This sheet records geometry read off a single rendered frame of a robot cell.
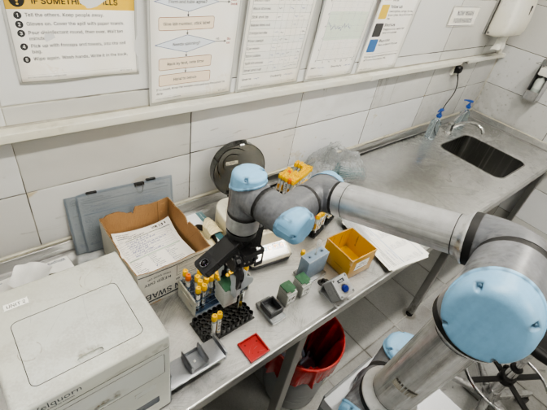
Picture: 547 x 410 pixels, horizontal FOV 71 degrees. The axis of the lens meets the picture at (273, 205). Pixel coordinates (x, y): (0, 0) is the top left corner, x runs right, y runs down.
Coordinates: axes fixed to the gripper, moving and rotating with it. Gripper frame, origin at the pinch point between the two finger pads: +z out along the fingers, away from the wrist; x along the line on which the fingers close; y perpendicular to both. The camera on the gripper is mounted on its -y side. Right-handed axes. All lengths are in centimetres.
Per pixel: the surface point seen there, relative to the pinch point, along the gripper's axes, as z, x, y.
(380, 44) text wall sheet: -37, 60, 111
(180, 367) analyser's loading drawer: 18.1, -4.5, -14.8
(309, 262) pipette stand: 12.1, 3.9, 35.3
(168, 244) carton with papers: 15.9, 35.6, -0.1
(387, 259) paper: 21, -4, 70
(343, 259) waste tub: 15, 1, 49
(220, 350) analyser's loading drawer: 18.1, -5.7, -3.5
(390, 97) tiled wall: -8, 62, 137
